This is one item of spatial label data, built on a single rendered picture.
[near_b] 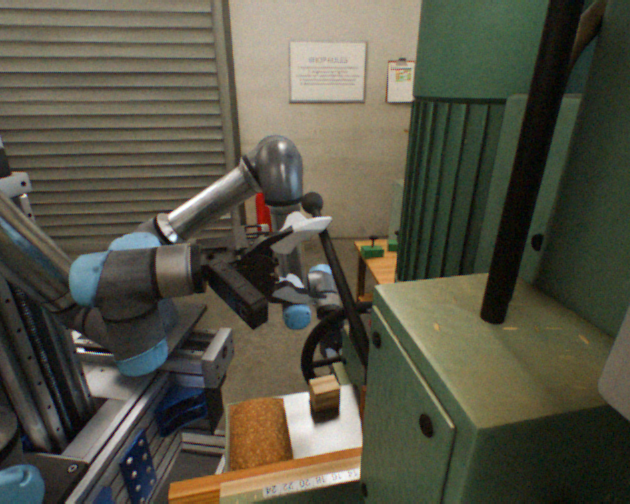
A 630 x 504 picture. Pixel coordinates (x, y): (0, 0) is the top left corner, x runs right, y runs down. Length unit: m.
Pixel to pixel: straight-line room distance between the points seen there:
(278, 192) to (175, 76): 2.59
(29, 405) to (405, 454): 0.81
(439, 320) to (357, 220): 3.50
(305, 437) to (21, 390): 0.53
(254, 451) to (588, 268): 0.49
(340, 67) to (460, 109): 3.07
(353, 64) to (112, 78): 1.89
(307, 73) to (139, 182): 1.68
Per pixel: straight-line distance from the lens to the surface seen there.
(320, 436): 0.64
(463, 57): 0.34
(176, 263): 0.54
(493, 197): 0.31
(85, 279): 0.57
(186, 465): 1.53
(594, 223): 0.19
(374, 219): 3.70
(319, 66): 3.37
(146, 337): 0.60
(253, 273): 0.54
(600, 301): 0.20
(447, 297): 0.19
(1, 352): 0.86
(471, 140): 0.34
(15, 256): 0.62
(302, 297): 0.59
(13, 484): 0.55
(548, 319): 0.19
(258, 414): 0.62
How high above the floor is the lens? 1.39
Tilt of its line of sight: 24 degrees down
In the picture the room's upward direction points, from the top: straight up
